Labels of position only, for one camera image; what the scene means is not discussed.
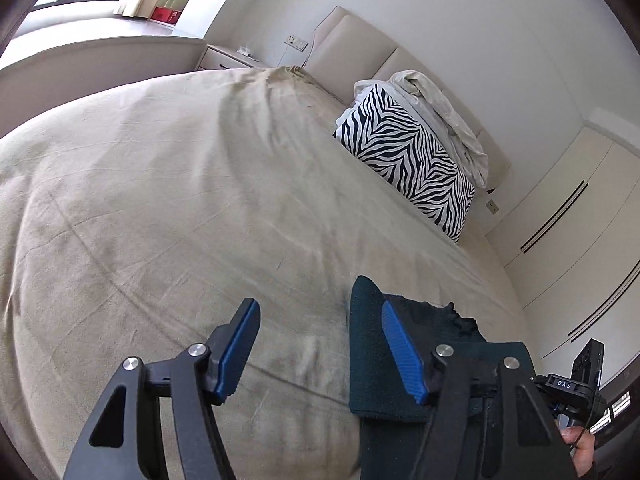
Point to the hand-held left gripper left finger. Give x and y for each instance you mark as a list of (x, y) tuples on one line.
[(239, 345)]

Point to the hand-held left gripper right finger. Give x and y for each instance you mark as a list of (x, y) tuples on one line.
[(402, 350)]

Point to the dark green knit garment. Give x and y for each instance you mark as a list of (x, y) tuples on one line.
[(370, 365)]

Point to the person's right hand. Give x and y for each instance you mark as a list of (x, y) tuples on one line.
[(582, 450)]

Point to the bed with beige sheet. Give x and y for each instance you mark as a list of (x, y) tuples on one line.
[(175, 200)]

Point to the zebra print pillow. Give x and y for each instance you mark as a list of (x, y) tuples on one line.
[(410, 160)]

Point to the folded white duvet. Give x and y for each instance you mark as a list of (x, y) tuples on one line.
[(445, 110)]

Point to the white nightstand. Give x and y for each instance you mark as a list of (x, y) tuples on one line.
[(222, 56)]

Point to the small white charger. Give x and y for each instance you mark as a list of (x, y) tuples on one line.
[(244, 50)]

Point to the beige upholstered headboard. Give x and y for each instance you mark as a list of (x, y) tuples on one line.
[(350, 40)]

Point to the white window bench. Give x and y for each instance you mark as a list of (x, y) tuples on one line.
[(100, 55)]

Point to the red box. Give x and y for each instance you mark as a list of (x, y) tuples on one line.
[(161, 14)]

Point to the beige wall socket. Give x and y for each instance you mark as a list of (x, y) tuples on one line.
[(493, 207)]

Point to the white wall socket panel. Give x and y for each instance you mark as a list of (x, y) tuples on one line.
[(295, 42)]

